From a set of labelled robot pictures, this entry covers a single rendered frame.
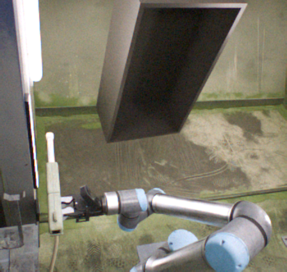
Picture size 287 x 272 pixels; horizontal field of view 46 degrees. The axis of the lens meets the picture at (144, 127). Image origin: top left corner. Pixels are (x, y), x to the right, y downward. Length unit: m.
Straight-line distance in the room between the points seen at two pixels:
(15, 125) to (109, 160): 1.45
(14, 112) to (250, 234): 1.10
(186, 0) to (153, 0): 0.18
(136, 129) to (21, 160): 1.10
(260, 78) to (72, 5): 2.10
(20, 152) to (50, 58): 1.60
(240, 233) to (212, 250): 0.09
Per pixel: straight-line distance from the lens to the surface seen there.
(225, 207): 1.22
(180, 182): 2.95
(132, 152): 3.08
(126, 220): 1.45
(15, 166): 1.88
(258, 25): 3.97
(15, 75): 1.50
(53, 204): 1.30
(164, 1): 1.74
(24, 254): 1.67
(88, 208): 1.35
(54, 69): 3.26
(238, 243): 1.03
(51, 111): 3.31
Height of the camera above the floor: 2.28
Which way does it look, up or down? 42 degrees down
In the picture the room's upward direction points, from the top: 12 degrees clockwise
